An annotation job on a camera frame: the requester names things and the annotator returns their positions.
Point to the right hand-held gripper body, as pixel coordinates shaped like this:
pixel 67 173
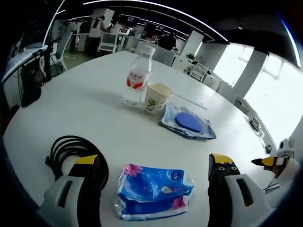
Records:
pixel 285 147

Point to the curved white desk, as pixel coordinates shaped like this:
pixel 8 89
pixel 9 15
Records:
pixel 23 55

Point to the small black object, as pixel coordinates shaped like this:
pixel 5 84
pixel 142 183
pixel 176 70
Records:
pixel 268 149

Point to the clear water bottle red label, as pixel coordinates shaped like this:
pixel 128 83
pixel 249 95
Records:
pixel 137 80

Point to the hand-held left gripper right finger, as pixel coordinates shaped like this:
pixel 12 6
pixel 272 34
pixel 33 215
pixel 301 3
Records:
pixel 220 189

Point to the table power outlet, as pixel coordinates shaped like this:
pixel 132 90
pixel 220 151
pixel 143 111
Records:
pixel 254 121

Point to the white paper cup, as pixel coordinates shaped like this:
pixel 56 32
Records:
pixel 155 99

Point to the wet wipes pack blue lid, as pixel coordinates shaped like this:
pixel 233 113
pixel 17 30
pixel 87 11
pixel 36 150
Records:
pixel 188 120

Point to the blue tissue pack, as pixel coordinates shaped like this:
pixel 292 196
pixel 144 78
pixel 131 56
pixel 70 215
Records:
pixel 154 186

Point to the green potted plant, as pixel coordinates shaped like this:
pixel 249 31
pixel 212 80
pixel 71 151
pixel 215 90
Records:
pixel 190 56

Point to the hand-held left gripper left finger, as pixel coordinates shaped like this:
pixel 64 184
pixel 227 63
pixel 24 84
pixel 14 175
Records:
pixel 82 189

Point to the dark bag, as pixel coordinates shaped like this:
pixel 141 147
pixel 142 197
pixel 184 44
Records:
pixel 30 87

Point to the white table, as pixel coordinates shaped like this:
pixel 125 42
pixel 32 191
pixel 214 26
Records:
pixel 94 111

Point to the white mesh chair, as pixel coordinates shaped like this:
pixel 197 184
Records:
pixel 111 41
pixel 60 50
pixel 200 72

